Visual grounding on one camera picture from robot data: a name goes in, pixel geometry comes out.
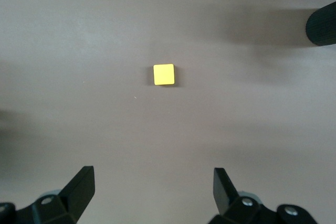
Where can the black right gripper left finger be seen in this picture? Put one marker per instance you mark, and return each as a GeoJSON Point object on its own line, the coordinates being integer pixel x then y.
{"type": "Point", "coordinates": [76, 195]}

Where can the yellow cube block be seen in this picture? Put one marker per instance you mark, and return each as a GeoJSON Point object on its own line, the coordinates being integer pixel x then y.
{"type": "Point", "coordinates": [163, 74]}

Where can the black ribbed cylinder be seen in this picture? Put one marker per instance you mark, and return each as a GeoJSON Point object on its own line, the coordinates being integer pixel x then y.
{"type": "Point", "coordinates": [323, 26]}

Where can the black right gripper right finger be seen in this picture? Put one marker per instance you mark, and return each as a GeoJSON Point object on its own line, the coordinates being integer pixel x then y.
{"type": "Point", "coordinates": [225, 197]}

